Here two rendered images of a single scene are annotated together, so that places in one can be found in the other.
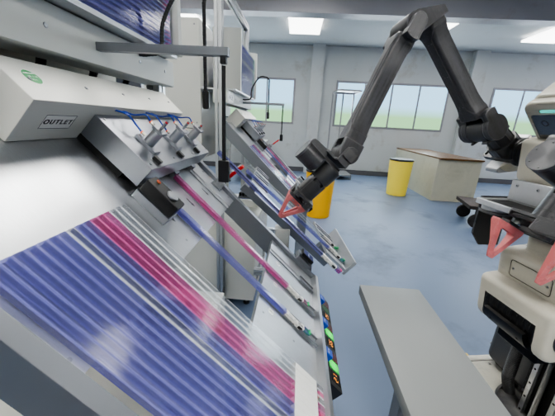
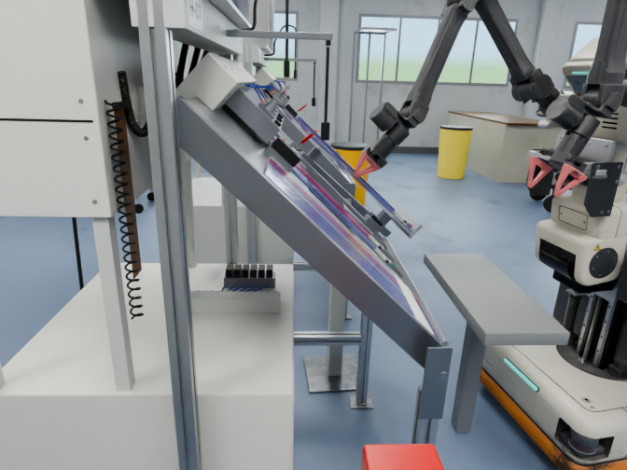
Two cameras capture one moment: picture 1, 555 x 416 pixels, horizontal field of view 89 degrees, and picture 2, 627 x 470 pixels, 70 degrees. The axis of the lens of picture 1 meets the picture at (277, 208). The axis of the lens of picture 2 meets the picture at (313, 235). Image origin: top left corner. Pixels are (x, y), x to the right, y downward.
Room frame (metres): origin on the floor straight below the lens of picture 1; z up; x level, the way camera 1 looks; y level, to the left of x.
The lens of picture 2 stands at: (-0.59, 0.27, 1.24)
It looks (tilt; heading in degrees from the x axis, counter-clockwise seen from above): 19 degrees down; 354
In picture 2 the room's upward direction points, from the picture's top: 2 degrees clockwise
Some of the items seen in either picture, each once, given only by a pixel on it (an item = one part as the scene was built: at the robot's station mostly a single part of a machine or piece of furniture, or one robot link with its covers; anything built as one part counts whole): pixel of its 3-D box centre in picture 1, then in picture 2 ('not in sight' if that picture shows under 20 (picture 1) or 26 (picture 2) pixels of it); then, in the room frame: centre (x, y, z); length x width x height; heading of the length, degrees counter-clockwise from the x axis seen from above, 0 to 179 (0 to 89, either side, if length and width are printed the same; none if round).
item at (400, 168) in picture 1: (398, 177); (452, 151); (5.43, -2.32, 0.35); 0.45 x 0.44 x 0.69; 176
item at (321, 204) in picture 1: (319, 192); (349, 176); (3.82, -0.57, 0.32); 0.42 x 0.41 x 0.65; 176
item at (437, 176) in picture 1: (429, 171); (494, 142); (6.14, -3.25, 0.39); 2.30 x 0.75 x 0.79; 177
